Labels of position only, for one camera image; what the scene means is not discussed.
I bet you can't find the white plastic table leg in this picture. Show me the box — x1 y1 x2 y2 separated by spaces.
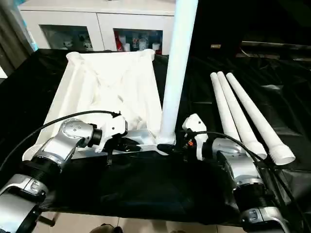
217 71 268 160
225 72 296 166
210 72 241 142
156 0 199 144

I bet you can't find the white plastic table top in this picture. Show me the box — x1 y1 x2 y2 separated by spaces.
21 48 177 161

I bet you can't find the black work mat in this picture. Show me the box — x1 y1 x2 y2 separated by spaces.
0 48 311 224

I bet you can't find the black robot foot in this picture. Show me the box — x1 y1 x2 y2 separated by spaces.
93 223 124 233

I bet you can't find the white glass-door cabinet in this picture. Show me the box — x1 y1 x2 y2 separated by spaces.
18 0 176 56

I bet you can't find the black piano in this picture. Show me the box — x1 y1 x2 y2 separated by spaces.
174 0 311 59

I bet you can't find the grey curtain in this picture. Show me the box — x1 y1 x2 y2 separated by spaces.
0 0 37 76

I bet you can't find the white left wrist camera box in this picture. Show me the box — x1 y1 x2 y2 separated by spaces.
96 111 129 154

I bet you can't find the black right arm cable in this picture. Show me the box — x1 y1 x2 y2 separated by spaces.
191 131 307 233

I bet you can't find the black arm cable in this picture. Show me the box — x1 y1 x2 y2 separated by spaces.
0 110 122 170
191 131 307 233

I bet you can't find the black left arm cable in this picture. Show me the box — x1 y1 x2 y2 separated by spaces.
0 110 122 170

